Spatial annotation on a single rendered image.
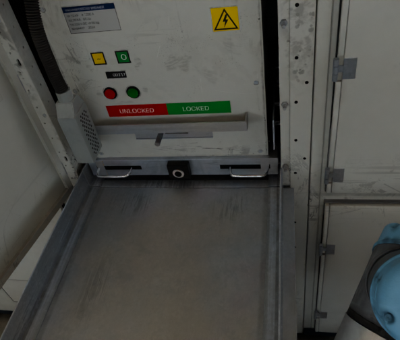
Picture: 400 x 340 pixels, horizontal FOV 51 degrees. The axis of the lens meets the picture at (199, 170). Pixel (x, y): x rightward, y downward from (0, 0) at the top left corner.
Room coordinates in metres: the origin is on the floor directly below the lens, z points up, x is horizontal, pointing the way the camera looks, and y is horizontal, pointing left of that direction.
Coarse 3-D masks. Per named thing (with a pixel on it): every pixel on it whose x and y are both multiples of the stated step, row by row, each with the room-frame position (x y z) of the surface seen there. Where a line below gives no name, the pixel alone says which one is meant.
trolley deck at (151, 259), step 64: (128, 192) 0.87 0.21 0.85; (192, 192) 0.82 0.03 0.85; (256, 192) 0.77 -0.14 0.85; (128, 256) 0.65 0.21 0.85; (192, 256) 0.61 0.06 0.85; (256, 256) 0.57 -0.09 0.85; (64, 320) 0.51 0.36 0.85; (128, 320) 0.48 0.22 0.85; (192, 320) 0.45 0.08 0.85; (256, 320) 0.42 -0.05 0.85
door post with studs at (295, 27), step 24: (288, 0) 0.77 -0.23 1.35; (312, 0) 0.75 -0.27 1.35; (288, 24) 0.77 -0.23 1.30; (312, 24) 0.75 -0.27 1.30; (288, 48) 0.77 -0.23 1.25; (312, 48) 0.75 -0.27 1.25; (288, 72) 0.77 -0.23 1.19; (288, 96) 0.77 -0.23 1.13; (288, 120) 0.77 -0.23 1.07; (288, 144) 0.77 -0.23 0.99; (288, 168) 0.77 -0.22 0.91
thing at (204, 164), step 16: (96, 160) 0.95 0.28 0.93; (112, 160) 0.93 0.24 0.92; (128, 160) 0.92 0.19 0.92; (144, 160) 0.91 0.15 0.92; (160, 160) 0.89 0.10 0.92; (176, 160) 0.88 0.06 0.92; (192, 160) 0.87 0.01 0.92; (208, 160) 0.85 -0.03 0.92; (224, 160) 0.84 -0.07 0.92; (240, 160) 0.83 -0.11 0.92; (256, 160) 0.82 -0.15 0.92; (272, 160) 0.81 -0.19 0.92
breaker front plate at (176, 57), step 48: (48, 0) 0.95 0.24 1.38; (96, 0) 0.92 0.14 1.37; (144, 0) 0.89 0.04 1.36; (192, 0) 0.86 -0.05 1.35; (240, 0) 0.83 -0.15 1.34; (96, 48) 0.93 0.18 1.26; (144, 48) 0.90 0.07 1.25; (192, 48) 0.87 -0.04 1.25; (240, 48) 0.84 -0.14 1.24; (96, 96) 0.94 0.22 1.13; (144, 96) 0.90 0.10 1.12; (192, 96) 0.87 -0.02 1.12; (240, 96) 0.84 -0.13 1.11; (144, 144) 0.91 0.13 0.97; (192, 144) 0.88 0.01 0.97; (240, 144) 0.84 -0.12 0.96
